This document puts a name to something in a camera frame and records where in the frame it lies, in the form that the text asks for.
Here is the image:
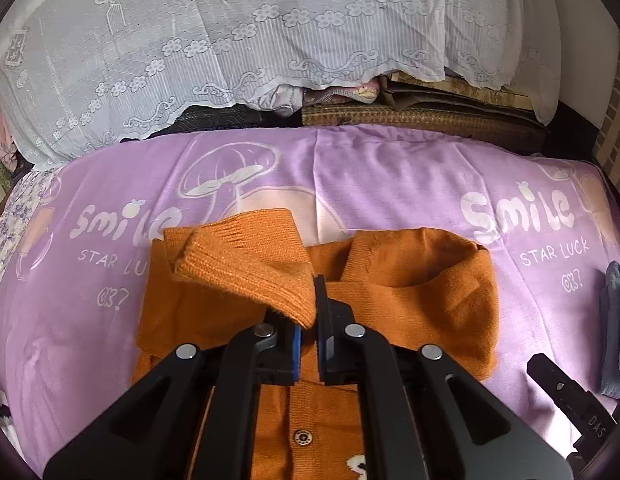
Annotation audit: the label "white lace cloth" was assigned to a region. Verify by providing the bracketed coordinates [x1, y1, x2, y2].
[0, 0, 570, 167]

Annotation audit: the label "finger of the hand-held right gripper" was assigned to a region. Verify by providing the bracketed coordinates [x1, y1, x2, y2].
[526, 353, 616, 462]

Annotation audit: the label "dark woven mat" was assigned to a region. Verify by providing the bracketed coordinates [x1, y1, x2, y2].
[152, 104, 303, 138]

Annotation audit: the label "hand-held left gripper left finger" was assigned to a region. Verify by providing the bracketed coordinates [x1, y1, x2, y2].
[42, 306, 303, 480]

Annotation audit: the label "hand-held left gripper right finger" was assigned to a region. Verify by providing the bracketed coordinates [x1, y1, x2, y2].
[314, 274, 576, 480]

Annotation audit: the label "woven straw mat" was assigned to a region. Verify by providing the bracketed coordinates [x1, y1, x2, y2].
[302, 85, 551, 157]

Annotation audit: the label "brown cardboard pieces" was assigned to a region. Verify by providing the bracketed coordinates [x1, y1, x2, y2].
[380, 74, 536, 112]

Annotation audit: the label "purple printed blanket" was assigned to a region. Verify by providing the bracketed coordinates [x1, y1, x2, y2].
[0, 127, 620, 480]

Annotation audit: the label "grey cloth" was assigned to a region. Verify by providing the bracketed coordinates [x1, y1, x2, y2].
[598, 259, 620, 401]

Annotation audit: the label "pink folded fabric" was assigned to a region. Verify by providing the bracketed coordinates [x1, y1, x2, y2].
[255, 82, 381, 112]

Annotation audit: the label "orange knit cardigan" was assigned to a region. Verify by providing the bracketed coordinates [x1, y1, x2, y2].
[131, 208, 500, 480]

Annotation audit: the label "purple floral bed sheet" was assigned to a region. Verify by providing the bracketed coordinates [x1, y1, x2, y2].
[0, 169, 57, 302]

